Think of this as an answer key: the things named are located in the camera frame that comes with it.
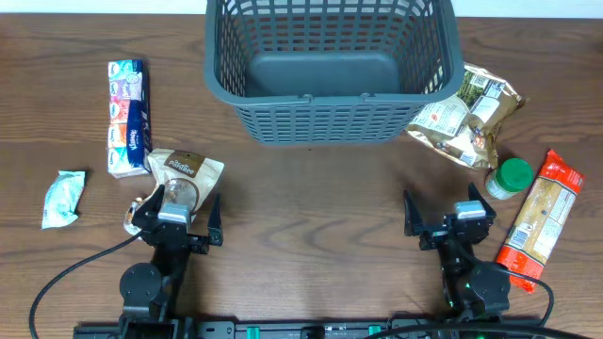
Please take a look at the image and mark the black cable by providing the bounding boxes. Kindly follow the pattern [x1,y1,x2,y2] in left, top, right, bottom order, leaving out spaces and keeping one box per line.
[28,230,142,339]
[498,266,555,329]

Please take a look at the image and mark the brown Pantree snack pouch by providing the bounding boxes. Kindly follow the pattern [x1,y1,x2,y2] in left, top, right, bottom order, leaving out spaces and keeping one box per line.
[122,149,224,235]

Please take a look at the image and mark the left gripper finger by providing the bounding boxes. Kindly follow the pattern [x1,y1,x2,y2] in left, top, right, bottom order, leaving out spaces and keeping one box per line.
[131,185,165,231]
[207,194,223,246]

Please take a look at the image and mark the Kleenex tissue multipack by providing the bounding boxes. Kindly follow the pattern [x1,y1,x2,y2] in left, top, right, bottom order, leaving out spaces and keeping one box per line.
[107,59,153,178]

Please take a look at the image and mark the grey plastic basket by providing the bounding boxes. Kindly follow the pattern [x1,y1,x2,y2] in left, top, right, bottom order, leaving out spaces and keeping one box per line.
[204,0,464,145]

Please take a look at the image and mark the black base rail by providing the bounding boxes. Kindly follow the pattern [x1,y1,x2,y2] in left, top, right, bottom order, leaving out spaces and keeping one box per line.
[73,319,547,339]

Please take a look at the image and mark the left black cable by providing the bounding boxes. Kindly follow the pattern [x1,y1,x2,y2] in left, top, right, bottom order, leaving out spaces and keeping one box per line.
[28,230,142,339]

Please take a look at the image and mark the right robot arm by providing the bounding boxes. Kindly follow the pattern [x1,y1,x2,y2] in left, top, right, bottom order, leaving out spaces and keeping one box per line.
[404,184,511,321]

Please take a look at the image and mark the right black cable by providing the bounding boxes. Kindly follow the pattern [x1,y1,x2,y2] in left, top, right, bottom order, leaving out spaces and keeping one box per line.
[498,266,555,329]

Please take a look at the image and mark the small teal tissue packet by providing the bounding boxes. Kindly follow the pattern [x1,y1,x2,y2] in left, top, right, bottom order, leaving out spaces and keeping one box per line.
[41,170,86,230]

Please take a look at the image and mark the green lid jar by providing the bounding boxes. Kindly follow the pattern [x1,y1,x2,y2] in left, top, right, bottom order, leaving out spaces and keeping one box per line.
[484,158,534,200]

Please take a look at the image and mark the orange pasta packet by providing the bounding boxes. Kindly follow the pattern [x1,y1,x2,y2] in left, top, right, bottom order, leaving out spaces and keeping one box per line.
[497,150,584,279]

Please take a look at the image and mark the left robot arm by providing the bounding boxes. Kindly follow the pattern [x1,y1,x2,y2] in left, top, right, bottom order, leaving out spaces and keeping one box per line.
[119,185,223,339]

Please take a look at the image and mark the gold coffee bag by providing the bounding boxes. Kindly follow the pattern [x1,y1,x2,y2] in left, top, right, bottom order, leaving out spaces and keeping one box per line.
[406,63,527,169]

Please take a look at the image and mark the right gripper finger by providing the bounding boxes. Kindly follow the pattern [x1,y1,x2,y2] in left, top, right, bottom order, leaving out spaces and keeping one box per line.
[468,183,496,219]
[404,190,425,236]

